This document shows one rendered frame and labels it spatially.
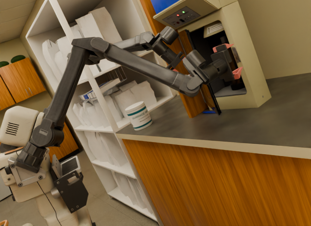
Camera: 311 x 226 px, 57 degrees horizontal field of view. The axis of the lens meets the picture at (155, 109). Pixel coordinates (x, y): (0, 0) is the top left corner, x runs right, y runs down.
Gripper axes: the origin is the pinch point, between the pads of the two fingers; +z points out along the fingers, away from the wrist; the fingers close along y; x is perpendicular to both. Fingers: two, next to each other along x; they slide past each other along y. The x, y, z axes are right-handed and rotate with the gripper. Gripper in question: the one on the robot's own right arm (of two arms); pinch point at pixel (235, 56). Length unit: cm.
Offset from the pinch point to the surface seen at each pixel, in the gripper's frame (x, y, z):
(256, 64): 7.9, -10.0, 20.1
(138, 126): 81, -23, -12
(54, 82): 232, 27, -4
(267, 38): 22, -6, 55
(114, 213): 199, -118, -24
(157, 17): 36.5, 28.6, 1.5
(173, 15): 28.3, 25.5, 4.0
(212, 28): 19.1, 13.0, 14.7
